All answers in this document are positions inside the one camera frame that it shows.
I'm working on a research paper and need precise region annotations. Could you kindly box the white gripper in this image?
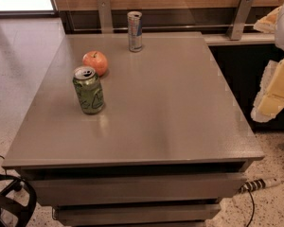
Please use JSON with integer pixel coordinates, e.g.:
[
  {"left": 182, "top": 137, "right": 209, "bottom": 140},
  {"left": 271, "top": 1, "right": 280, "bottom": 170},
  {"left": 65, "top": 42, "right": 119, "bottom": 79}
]
[{"left": 251, "top": 3, "right": 284, "bottom": 123}]

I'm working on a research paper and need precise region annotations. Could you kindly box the green soda can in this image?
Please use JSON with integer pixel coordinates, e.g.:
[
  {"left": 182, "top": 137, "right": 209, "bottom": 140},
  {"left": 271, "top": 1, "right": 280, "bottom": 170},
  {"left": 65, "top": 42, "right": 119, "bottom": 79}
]
[{"left": 73, "top": 66, "right": 104, "bottom": 114}]

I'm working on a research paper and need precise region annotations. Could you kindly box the silver blue energy drink can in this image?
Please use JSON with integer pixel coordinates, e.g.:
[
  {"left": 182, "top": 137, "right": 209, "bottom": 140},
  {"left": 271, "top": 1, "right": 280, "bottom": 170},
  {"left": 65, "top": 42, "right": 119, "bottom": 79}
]
[{"left": 127, "top": 11, "right": 142, "bottom": 52}]

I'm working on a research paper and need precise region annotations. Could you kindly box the black white striped rod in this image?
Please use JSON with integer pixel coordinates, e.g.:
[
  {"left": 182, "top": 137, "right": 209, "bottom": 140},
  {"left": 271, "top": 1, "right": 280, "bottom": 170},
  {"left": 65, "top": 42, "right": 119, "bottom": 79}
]
[{"left": 239, "top": 178, "right": 281, "bottom": 194}]

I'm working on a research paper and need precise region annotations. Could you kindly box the grey drawer cabinet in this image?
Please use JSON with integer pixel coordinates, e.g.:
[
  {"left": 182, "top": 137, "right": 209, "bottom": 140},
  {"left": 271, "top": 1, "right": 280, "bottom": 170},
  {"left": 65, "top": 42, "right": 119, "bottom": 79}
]
[{"left": 4, "top": 33, "right": 263, "bottom": 227}]

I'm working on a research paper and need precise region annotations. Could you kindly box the red apple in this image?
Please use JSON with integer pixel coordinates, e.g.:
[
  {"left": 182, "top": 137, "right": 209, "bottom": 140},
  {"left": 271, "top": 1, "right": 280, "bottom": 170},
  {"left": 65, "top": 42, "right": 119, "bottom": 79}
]
[{"left": 82, "top": 51, "right": 108, "bottom": 77}]

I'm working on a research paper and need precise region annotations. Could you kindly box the black office chair base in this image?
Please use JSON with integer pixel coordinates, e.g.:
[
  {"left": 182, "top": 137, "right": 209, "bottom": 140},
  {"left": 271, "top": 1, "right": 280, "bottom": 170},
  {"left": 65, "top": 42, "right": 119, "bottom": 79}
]
[{"left": 0, "top": 174, "right": 37, "bottom": 227}]

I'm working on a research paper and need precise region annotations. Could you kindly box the metal wall rail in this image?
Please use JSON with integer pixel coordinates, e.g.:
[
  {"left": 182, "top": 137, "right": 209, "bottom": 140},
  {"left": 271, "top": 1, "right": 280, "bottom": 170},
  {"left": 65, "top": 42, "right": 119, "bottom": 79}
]
[{"left": 73, "top": 24, "right": 255, "bottom": 34}]

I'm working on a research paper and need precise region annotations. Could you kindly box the right metal wall bracket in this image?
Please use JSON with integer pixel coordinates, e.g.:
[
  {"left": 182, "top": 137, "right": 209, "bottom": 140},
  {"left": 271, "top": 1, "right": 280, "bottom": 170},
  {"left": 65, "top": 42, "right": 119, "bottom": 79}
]
[{"left": 226, "top": 0, "right": 254, "bottom": 41}]

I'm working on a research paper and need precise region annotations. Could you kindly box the metal wall bracket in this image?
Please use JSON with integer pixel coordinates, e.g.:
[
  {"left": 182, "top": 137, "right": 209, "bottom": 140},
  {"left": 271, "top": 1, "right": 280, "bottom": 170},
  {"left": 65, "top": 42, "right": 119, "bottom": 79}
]
[
  {"left": 226, "top": 0, "right": 254, "bottom": 41},
  {"left": 97, "top": 0, "right": 114, "bottom": 34}
]

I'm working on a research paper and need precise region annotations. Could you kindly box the black floor cable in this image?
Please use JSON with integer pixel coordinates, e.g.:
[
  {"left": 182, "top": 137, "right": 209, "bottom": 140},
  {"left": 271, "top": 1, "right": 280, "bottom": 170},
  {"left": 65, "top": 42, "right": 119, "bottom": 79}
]
[{"left": 244, "top": 190, "right": 256, "bottom": 227}]

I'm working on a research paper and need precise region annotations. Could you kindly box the left metal wall bracket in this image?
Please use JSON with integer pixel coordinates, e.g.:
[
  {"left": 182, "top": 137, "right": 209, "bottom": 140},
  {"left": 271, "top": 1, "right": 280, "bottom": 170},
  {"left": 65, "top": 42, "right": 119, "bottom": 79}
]
[{"left": 97, "top": 0, "right": 114, "bottom": 34}]

